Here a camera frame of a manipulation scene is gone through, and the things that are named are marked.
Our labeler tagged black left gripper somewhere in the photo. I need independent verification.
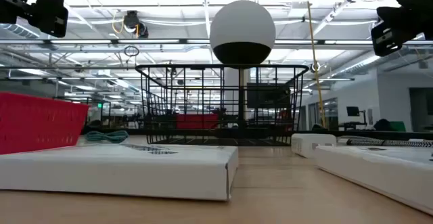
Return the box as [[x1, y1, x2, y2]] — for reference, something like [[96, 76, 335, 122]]
[[0, 0, 33, 25]]

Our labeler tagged green background object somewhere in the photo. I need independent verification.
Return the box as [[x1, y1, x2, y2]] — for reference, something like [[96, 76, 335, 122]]
[[388, 120, 407, 133]]

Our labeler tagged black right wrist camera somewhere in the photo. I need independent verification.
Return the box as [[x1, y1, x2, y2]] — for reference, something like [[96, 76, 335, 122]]
[[370, 6, 426, 58]]

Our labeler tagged teal cable bundle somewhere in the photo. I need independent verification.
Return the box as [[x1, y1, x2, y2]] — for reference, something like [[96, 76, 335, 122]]
[[83, 130, 130, 144]]

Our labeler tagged dark office chair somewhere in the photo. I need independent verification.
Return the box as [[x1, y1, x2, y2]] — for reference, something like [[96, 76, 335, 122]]
[[373, 118, 393, 132]]

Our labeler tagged small black desk monitor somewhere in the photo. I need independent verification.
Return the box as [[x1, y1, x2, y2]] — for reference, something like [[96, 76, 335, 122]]
[[346, 106, 368, 127]]

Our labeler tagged large black wall screen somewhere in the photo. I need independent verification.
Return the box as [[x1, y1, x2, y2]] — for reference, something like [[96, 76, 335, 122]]
[[246, 83, 292, 109]]

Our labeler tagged black white braided cable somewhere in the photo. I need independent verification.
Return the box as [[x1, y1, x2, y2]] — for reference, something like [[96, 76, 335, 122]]
[[338, 136, 433, 148]]

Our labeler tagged black aluminium table frame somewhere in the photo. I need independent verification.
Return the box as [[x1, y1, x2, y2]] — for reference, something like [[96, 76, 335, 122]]
[[81, 125, 433, 142]]

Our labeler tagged white globe table lamp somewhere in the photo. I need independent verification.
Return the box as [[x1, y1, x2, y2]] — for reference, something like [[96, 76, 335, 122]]
[[209, 0, 277, 130]]

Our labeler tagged red background cart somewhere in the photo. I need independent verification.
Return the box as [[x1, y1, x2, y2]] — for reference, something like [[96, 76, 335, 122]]
[[175, 113, 219, 130]]

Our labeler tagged white charger cube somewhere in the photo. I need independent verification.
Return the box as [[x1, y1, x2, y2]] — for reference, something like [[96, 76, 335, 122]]
[[290, 133, 338, 159]]

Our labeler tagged red plastic basket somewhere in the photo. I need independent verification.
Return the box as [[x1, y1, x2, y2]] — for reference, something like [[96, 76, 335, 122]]
[[0, 91, 90, 156]]

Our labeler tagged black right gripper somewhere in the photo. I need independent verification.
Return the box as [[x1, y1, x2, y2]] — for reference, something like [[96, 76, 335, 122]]
[[394, 0, 433, 41]]

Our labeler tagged yellow hanging cable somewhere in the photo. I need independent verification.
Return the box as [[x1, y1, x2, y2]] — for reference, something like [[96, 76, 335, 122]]
[[304, 0, 327, 129]]

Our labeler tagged black wire basket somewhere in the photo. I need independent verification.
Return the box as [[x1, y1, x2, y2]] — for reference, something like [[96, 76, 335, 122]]
[[135, 64, 310, 146]]

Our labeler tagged black ceiling cord reel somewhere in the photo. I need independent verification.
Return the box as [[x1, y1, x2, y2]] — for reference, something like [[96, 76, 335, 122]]
[[122, 9, 150, 39]]

